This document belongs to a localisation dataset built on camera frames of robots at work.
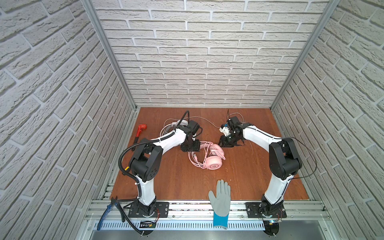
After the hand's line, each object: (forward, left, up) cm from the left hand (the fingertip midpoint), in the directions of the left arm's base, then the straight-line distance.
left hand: (196, 148), depth 91 cm
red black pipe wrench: (+21, +39, -5) cm, 45 cm away
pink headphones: (-8, -7, +4) cm, 11 cm away
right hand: (+1, -15, +1) cm, 16 cm away
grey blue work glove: (-31, -11, -5) cm, 33 cm away
